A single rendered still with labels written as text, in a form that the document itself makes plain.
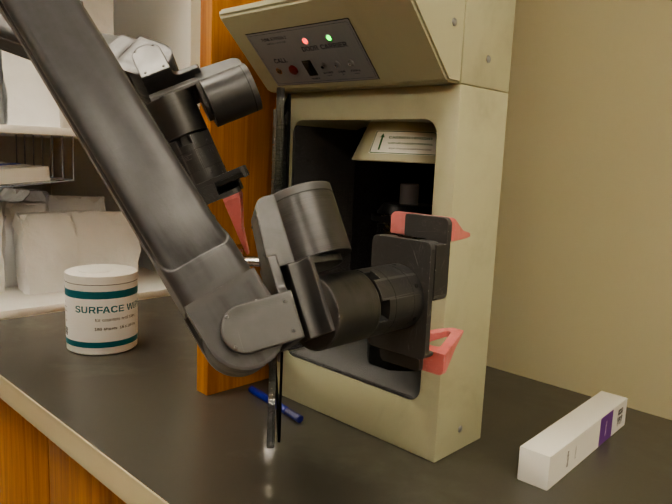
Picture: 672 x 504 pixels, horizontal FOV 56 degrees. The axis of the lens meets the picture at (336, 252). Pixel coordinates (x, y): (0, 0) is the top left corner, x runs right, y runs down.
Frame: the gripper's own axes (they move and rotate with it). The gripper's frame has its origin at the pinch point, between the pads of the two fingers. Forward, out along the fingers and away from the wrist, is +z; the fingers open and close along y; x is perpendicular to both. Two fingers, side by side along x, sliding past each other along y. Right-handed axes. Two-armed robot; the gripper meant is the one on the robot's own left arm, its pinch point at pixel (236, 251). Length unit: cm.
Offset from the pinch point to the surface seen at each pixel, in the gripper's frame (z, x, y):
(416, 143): -3.0, -6.6, -26.7
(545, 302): 34, -31, -44
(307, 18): -22.2, -3.0, -18.9
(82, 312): 4, -39, 34
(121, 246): -2, -111, 42
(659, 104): 7, -19, -67
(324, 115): -11.2, -14.3, -17.6
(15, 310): 1, -80, 63
